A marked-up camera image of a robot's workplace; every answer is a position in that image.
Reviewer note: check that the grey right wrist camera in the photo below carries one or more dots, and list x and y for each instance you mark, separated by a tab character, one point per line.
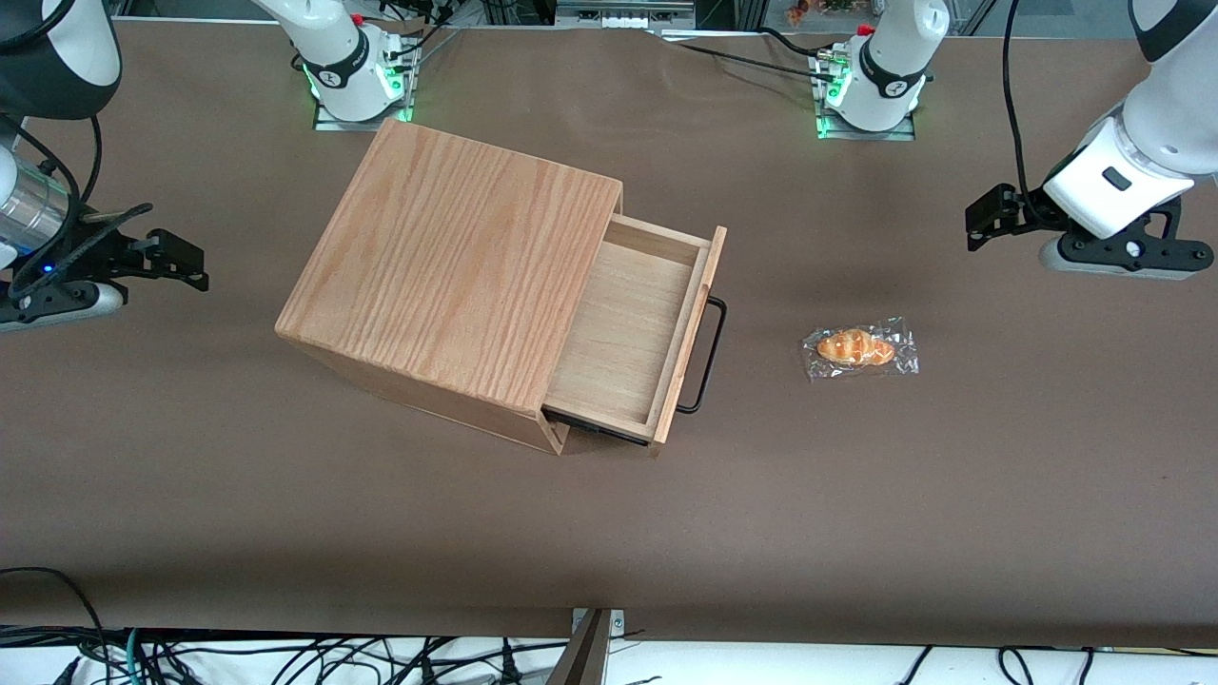
57	309

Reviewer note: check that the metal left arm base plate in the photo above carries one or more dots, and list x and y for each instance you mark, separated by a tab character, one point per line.
830	128

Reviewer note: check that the wooden drawer cabinet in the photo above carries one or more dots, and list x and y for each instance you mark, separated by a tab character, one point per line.
447	266

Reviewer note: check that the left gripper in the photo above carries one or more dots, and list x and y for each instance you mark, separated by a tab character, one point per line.
1026	211

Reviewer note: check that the metal table bracket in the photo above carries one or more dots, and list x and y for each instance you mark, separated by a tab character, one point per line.
590	647

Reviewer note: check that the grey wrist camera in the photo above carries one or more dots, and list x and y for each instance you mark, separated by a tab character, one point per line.
57	309
1132	257

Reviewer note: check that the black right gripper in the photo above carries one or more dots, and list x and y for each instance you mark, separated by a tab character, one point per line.
103	255

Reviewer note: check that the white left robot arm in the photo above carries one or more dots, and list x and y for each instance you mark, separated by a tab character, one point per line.
1175	86

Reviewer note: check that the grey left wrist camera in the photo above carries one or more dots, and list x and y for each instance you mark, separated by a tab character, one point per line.
1132	257

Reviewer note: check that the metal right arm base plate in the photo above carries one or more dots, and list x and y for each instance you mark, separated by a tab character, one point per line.
328	119

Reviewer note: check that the bread roll in clear wrapper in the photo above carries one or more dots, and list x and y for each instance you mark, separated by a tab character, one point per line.
854	348

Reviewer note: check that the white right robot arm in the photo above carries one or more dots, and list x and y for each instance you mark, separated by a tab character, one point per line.
333	57

